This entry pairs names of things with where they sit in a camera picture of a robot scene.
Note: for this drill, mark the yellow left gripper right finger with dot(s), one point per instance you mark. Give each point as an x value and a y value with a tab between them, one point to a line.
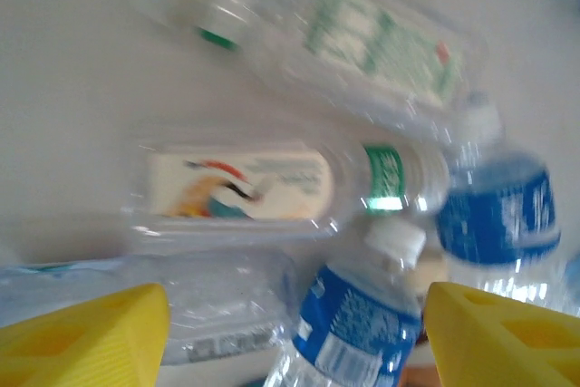
498	346

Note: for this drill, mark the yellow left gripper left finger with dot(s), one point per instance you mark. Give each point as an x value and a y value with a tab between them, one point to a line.
72	346

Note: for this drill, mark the blue label water bottle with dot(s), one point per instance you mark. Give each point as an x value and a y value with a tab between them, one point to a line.
494	210
353	314

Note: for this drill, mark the crushed clear plastic bottle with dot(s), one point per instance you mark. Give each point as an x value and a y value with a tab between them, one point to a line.
217	296

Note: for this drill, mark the clear bottle bird label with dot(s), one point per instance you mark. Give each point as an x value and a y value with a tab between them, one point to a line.
240	183

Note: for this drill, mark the clear bottle green label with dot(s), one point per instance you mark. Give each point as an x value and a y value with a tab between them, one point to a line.
353	38

